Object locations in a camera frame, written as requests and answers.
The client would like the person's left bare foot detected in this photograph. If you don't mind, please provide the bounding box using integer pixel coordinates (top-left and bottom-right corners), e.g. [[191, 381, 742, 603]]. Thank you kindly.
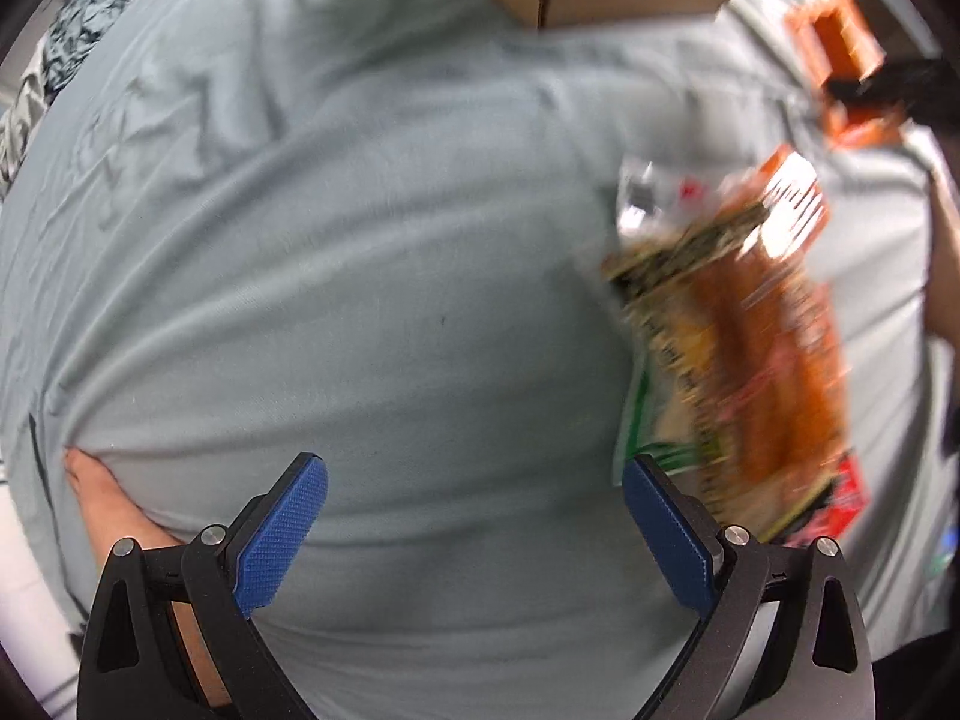
[[64, 449, 233, 709]]

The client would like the large spicy strip snack bag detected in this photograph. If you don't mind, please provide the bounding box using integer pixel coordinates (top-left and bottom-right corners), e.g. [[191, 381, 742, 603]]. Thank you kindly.
[[602, 146, 867, 546]]

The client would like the crumpled grey blanket pile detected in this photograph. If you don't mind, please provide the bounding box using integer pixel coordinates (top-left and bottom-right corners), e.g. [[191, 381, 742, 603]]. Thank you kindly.
[[2, 0, 133, 199]]

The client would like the orange snack packet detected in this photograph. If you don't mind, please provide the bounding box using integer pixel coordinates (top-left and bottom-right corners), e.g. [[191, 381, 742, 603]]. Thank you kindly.
[[784, 0, 907, 149]]

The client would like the grey-blue bed sheet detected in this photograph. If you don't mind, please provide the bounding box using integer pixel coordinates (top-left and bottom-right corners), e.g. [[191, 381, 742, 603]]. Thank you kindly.
[[2, 0, 957, 718]]

